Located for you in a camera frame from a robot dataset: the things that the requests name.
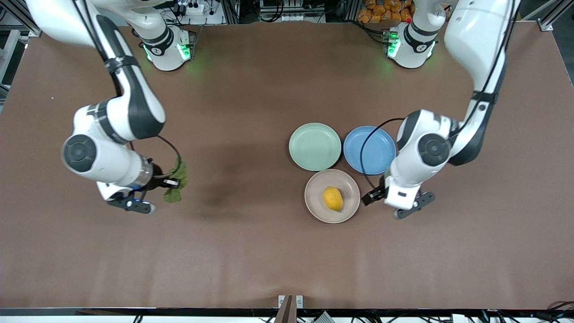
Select green lettuce leaf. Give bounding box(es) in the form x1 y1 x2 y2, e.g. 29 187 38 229
163 155 188 203

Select yellow lemon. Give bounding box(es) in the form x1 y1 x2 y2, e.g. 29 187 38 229
323 186 344 212

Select blue plate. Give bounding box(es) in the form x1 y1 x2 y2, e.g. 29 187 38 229
343 126 397 175

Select beige plate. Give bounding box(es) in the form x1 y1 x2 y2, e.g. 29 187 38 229
304 169 361 224

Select pale green plate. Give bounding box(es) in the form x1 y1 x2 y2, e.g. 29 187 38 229
289 122 342 172

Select white power strip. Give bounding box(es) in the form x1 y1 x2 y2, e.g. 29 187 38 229
173 0 208 16

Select pile of orange packets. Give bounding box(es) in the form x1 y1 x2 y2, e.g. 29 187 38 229
357 0 415 24

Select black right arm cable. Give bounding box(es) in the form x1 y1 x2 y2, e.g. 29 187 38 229
72 0 183 176

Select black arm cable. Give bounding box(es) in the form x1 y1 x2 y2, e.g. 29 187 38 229
72 0 183 176
360 0 516 190

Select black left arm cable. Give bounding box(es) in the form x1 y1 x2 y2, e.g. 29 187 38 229
360 0 516 190

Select aluminium camera mount post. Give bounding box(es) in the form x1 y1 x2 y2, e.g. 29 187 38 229
274 295 304 323

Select aluminium frame profile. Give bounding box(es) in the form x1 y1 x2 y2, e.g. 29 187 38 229
0 0 43 37
520 0 574 32

